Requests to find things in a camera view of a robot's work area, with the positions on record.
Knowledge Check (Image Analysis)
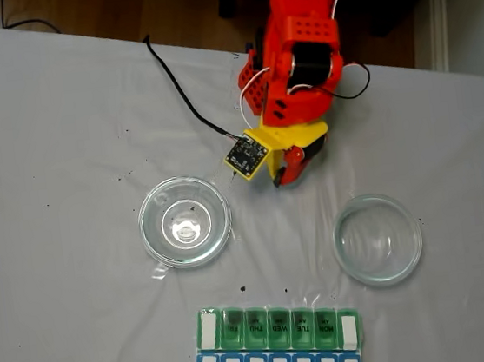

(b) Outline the weekly pill organizer box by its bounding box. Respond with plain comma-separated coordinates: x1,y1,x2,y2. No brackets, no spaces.
185,290,368,362

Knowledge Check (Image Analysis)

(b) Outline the clear glass dish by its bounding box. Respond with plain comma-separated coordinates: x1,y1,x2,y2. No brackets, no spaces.
133,170,238,274
326,188,429,293

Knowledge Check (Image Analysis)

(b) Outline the clear tape scrap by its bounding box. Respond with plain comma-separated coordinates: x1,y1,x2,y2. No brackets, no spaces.
148,262,170,282

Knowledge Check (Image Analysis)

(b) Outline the white door trim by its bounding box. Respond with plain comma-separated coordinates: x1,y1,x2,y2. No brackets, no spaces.
424,0,458,76

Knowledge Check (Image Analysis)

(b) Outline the black camera circuit board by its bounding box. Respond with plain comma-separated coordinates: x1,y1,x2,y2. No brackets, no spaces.
220,128,274,185

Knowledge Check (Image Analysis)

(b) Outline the black camera cable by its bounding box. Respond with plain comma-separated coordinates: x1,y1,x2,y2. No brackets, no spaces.
143,23,248,153

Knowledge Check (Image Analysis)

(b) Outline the thin black floor cable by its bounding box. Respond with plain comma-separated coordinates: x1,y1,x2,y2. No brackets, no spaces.
0,0,63,42

